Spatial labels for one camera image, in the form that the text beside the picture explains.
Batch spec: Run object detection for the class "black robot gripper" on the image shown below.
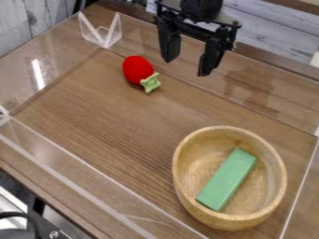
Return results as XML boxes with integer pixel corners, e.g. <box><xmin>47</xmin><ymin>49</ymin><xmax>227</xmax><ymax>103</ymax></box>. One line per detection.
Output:
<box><xmin>155</xmin><ymin>0</ymin><xmax>242</xmax><ymax>77</ymax></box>

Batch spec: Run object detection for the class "red plush strawberry toy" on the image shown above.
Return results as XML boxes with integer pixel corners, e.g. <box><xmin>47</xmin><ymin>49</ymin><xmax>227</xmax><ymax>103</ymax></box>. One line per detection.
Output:
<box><xmin>121</xmin><ymin>55</ymin><xmax>160</xmax><ymax>93</ymax></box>

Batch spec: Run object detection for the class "green rectangular block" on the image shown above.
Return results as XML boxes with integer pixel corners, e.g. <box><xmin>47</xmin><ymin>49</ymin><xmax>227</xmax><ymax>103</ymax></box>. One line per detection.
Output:
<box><xmin>196</xmin><ymin>148</ymin><xmax>256</xmax><ymax>212</ymax></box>

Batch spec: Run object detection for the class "oval wooden bowl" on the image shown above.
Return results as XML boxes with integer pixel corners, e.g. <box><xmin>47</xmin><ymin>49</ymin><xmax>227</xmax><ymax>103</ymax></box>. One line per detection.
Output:
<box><xmin>172</xmin><ymin>126</ymin><xmax>288</xmax><ymax>231</ymax></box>

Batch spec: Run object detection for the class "clear acrylic corner bracket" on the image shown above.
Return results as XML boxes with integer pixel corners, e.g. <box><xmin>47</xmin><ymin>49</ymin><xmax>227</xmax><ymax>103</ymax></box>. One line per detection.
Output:
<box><xmin>77</xmin><ymin>12</ymin><xmax>121</xmax><ymax>49</ymax></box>

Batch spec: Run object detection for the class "clear acrylic tray wall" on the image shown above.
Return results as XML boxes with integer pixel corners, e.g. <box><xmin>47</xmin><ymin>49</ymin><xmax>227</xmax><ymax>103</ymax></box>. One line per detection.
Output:
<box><xmin>0</xmin><ymin>7</ymin><xmax>319</xmax><ymax>239</ymax></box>

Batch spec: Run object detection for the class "black metal table frame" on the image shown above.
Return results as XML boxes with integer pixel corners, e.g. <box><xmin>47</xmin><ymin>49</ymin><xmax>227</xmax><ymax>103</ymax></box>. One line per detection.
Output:
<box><xmin>28</xmin><ymin>195</ymin><xmax>79</xmax><ymax>239</ymax></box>

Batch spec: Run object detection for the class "black cable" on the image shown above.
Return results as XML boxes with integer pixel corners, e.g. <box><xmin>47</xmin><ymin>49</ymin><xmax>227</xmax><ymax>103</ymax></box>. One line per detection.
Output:
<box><xmin>0</xmin><ymin>211</ymin><xmax>41</xmax><ymax>239</ymax></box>

